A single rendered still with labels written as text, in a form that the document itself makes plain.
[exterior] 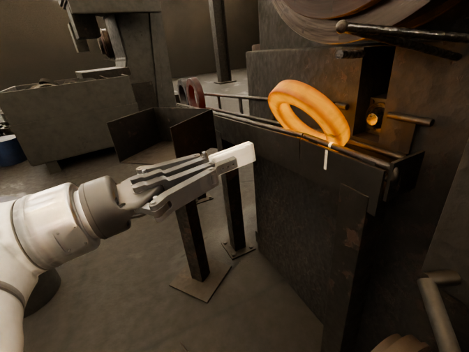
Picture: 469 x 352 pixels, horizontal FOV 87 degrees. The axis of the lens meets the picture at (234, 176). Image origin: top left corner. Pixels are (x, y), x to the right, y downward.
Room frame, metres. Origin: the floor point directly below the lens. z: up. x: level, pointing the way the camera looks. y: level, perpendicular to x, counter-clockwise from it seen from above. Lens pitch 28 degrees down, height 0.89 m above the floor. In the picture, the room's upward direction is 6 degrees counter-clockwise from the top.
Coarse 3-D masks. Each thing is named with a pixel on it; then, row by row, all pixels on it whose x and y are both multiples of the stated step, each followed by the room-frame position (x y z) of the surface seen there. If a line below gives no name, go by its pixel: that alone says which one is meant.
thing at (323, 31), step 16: (272, 0) 0.59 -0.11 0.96; (384, 0) 0.37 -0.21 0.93; (400, 0) 0.35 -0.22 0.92; (416, 0) 0.33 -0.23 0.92; (432, 0) 0.32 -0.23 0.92; (288, 16) 0.54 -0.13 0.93; (352, 16) 0.41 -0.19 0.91; (368, 16) 0.39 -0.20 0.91; (384, 16) 0.36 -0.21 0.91; (400, 16) 0.35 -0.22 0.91; (416, 16) 0.38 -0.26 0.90; (304, 32) 0.50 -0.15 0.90; (320, 32) 0.47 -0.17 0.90; (336, 32) 0.43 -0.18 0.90
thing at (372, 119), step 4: (376, 108) 0.48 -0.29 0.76; (380, 108) 0.48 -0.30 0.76; (384, 108) 0.47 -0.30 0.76; (372, 112) 0.48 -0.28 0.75; (376, 112) 0.47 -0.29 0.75; (380, 112) 0.47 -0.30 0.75; (368, 116) 0.48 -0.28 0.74; (372, 116) 0.47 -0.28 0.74; (376, 116) 0.47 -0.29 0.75; (380, 116) 0.46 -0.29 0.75; (368, 120) 0.48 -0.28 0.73; (372, 120) 0.47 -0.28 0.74; (376, 120) 0.46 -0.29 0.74; (380, 120) 0.46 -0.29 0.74; (372, 124) 0.47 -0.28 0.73; (376, 124) 0.47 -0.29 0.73; (380, 124) 0.46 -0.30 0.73; (376, 128) 0.48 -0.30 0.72; (380, 128) 0.47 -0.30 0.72
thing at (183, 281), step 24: (120, 120) 0.82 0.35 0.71; (144, 120) 0.90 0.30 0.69; (168, 120) 0.91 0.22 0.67; (192, 120) 0.72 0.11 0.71; (120, 144) 0.79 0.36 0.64; (144, 144) 0.88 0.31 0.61; (168, 144) 0.89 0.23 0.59; (192, 144) 0.70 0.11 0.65; (216, 144) 0.81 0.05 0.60; (192, 216) 0.76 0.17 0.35; (192, 240) 0.74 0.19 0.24; (192, 264) 0.76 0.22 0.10; (216, 264) 0.83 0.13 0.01; (192, 288) 0.72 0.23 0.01; (216, 288) 0.71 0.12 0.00
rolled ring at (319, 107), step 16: (288, 80) 0.49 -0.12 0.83; (272, 96) 0.51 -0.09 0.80; (288, 96) 0.46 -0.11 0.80; (304, 96) 0.44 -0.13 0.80; (320, 96) 0.43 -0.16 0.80; (272, 112) 0.57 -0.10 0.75; (288, 112) 0.55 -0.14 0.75; (320, 112) 0.41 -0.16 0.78; (336, 112) 0.42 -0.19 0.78; (288, 128) 0.56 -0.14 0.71; (304, 128) 0.55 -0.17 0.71; (336, 128) 0.41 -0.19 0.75
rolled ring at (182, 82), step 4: (180, 80) 1.42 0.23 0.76; (184, 80) 1.40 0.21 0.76; (180, 84) 1.43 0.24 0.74; (184, 84) 1.38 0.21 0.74; (180, 88) 1.48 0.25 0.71; (184, 88) 1.37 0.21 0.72; (180, 92) 1.49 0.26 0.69; (184, 92) 1.38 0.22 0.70; (180, 96) 1.49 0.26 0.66; (184, 96) 1.50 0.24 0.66; (180, 100) 1.49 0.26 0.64; (184, 100) 1.49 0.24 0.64; (184, 104) 1.47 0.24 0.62; (188, 104) 1.36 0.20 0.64
